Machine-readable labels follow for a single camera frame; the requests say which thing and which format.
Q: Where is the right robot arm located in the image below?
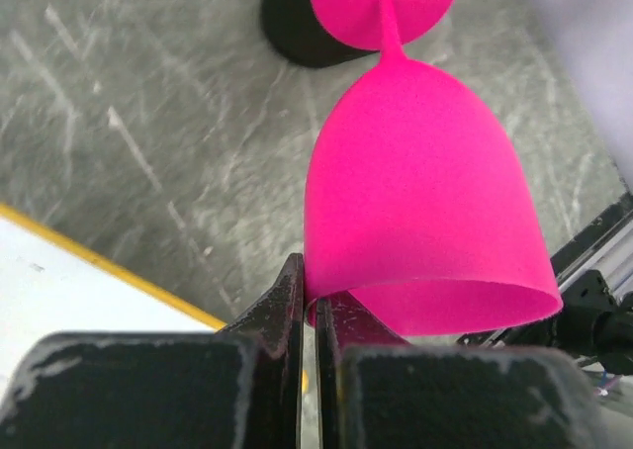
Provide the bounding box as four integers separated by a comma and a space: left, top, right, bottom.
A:
458, 192, 632, 377

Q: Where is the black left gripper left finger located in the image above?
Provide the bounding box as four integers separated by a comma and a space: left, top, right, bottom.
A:
1, 253, 304, 448

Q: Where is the yellow-framed whiteboard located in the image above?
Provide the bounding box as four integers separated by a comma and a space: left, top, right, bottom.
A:
1, 205, 224, 401

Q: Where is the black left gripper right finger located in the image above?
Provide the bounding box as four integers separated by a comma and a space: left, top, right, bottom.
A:
316, 295, 613, 448

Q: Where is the copper wire glass rack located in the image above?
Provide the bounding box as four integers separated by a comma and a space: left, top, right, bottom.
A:
259, 0, 375, 69

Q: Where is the pink wine glass front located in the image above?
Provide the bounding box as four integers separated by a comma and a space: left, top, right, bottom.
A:
304, 0, 563, 336

